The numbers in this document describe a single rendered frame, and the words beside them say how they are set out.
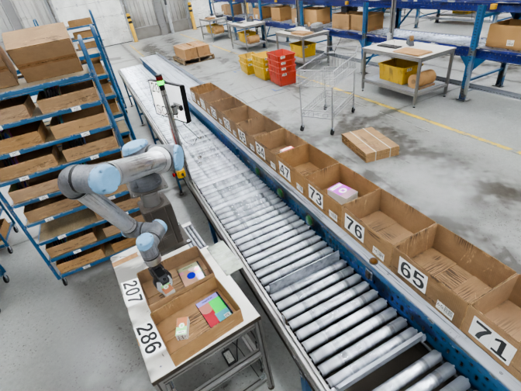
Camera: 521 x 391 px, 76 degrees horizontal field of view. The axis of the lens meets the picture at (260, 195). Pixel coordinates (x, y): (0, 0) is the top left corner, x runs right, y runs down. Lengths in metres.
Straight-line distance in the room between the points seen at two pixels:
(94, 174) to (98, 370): 1.82
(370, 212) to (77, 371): 2.34
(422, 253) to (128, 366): 2.11
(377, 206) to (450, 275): 0.57
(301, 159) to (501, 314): 1.60
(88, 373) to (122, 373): 0.25
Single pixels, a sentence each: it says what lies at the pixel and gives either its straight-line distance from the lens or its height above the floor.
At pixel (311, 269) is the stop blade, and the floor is 0.77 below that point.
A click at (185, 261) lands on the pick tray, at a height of 0.77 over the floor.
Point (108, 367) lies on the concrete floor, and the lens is 2.90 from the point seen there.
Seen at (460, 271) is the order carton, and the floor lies 0.88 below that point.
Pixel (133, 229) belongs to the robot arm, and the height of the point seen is 1.16.
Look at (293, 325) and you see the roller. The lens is 1.77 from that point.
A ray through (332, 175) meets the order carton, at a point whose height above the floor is 0.97.
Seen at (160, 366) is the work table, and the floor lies 0.75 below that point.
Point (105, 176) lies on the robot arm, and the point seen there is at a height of 1.63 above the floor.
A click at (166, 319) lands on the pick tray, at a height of 0.76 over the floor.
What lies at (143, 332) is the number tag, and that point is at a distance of 1.80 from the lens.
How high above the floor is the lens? 2.22
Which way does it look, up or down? 34 degrees down
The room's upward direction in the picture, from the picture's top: 9 degrees counter-clockwise
